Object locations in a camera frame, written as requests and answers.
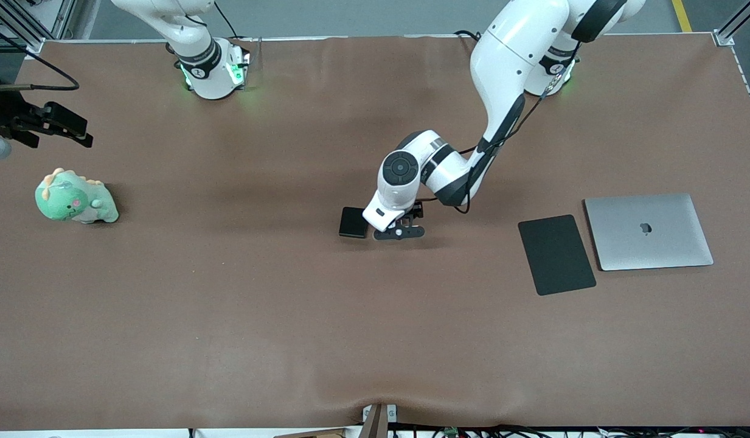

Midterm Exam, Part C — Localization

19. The black phone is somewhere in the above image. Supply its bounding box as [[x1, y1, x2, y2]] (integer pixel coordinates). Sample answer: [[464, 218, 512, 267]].
[[339, 206, 370, 239]]

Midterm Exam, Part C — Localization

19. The black mouse pad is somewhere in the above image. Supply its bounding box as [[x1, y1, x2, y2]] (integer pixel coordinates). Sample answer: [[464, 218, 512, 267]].
[[518, 214, 597, 297]]

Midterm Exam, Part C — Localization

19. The green dinosaur plush toy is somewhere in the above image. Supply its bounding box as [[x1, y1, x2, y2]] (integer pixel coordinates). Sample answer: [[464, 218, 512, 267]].
[[35, 168, 120, 224]]

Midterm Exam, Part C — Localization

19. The silver laptop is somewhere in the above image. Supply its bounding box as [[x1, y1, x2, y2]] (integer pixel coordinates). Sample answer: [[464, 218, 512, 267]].
[[583, 193, 715, 272]]

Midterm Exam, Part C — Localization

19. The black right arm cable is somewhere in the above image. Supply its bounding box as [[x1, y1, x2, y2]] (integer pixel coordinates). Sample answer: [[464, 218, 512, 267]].
[[0, 24, 80, 92]]

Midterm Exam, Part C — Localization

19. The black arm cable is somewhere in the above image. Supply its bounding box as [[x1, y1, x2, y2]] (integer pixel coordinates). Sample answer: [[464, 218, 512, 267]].
[[0, 24, 80, 92], [436, 36, 582, 215]]

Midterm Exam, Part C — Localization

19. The aluminium frame structure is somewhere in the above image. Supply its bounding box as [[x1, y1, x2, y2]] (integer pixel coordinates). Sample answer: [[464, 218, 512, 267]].
[[0, 0, 77, 54]]

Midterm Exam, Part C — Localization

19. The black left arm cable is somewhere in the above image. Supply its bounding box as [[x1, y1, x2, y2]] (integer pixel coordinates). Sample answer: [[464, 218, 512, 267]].
[[436, 36, 582, 215]]

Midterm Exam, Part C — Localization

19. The black right base cable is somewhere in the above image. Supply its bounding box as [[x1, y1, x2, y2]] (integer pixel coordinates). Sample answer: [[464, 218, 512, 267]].
[[214, 0, 238, 40]]

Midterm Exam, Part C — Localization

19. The metal table edge bracket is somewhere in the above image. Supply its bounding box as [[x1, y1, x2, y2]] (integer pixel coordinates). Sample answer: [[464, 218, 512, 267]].
[[363, 403, 398, 438]]

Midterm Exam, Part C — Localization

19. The aluminium profile post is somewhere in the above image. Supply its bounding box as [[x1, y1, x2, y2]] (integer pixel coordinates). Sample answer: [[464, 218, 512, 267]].
[[714, 0, 750, 46]]

